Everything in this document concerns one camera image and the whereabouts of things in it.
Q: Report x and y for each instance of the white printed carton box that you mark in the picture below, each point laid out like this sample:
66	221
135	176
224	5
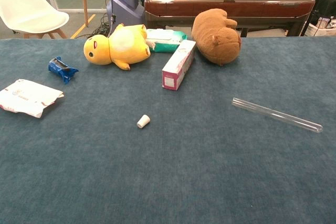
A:
323	28

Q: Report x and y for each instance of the green white wet wipes pack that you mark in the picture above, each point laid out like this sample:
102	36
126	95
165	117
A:
165	40

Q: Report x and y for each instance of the purple grey robot base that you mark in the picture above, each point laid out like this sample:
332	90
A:
126	3

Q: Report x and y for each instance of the blue felt table cloth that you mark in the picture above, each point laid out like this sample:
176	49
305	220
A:
168	169

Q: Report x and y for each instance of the small white rubber stopper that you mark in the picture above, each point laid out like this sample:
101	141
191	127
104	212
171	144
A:
143	121

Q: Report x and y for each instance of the brown capybara plush toy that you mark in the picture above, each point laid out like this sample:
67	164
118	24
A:
215	40

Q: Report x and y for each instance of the white shell chair wooden legs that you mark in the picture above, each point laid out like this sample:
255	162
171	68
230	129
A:
26	6

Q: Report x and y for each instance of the black equipment case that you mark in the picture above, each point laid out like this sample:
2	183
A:
326	6

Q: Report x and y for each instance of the black tripod leg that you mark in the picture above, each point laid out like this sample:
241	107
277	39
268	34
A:
306	26

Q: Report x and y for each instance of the yellow duck plush toy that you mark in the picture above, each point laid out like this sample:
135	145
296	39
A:
126	45

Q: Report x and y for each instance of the clear glass test tube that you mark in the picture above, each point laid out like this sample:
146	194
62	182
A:
275	114

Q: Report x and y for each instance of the brown mahjong table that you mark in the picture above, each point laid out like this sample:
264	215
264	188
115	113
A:
236	6

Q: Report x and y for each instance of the white red crumpled snack bag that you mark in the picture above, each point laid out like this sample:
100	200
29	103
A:
26	98

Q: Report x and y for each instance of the pink white carton box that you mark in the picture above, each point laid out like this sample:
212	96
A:
178	64

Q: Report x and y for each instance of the blue cookie snack packet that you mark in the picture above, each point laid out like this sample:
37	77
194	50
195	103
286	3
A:
61	70

